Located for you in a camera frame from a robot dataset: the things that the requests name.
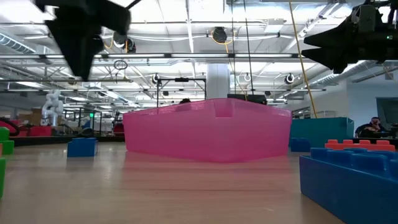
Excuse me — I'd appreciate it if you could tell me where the thin black hanging cable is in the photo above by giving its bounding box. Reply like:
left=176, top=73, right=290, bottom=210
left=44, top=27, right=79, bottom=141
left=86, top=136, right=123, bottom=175
left=230, top=0, right=236, bottom=95

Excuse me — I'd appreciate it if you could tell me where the pink translucent plastic bin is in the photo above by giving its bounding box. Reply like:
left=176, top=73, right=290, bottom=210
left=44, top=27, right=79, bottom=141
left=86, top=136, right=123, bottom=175
left=123, top=98, right=293, bottom=164

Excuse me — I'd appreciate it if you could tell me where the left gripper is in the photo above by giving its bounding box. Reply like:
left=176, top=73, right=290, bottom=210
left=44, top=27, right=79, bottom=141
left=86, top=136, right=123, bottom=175
left=33, top=0, right=132, bottom=82

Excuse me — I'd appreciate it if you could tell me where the white round column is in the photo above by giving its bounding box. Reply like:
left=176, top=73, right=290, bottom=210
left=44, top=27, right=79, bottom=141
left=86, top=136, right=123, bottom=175
left=206, top=63, right=231, bottom=100

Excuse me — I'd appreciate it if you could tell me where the brown cardboard box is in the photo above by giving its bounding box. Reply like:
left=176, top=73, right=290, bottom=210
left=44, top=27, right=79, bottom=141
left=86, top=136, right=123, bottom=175
left=18, top=108, right=43, bottom=127

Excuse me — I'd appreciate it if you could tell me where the black aluminium table frame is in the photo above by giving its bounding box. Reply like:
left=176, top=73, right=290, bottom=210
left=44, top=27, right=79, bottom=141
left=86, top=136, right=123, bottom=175
left=12, top=134, right=398, bottom=147

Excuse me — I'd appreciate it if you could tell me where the blue toy building block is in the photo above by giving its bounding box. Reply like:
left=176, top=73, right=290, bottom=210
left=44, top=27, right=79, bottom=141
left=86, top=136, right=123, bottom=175
left=67, top=138, right=98, bottom=158
left=289, top=138, right=312, bottom=153
left=299, top=147, right=398, bottom=224

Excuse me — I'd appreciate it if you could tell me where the black rectangular box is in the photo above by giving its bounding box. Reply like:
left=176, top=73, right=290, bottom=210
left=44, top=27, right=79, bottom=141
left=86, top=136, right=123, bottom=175
left=226, top=93, right=268, bottom=105

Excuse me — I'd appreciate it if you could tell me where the black coiled cable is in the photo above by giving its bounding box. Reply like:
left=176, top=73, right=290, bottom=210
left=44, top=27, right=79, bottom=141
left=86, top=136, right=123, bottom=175
left=113, top=59, right=128, bottom=71

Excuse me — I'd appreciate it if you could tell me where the yellow hanging cable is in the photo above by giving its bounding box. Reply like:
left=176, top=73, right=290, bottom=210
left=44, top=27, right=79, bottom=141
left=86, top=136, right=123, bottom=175
left=288, top=0, right=318, bottom=119

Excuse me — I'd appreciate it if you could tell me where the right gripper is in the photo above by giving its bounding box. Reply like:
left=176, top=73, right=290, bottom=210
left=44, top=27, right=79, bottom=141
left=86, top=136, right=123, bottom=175
left=300, top=18, right=398, bottom=75

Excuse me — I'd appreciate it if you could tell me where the teal plastic bin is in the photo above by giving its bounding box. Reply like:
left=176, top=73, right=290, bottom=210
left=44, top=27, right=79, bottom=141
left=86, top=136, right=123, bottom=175
left=289, top=117, right=355, bottom=149

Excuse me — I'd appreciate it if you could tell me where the orange toy building block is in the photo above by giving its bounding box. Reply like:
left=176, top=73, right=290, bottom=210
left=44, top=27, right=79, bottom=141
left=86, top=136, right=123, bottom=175
left=325, top=139, right=396, bottom=152

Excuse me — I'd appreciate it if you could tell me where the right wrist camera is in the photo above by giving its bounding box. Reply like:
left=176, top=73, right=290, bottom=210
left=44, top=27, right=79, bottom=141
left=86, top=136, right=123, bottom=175
left=350, top=3, right=379, bottom=34

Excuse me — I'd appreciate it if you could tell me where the red storage bin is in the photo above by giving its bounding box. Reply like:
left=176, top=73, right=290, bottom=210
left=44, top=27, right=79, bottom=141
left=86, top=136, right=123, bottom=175
left=30, top=126, right=52, bottom=137

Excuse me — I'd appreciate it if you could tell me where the long ceiling light strip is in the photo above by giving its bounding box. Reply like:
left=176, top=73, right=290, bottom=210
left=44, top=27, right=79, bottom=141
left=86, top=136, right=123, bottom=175
left=46, top=53, right=312, bottom=60

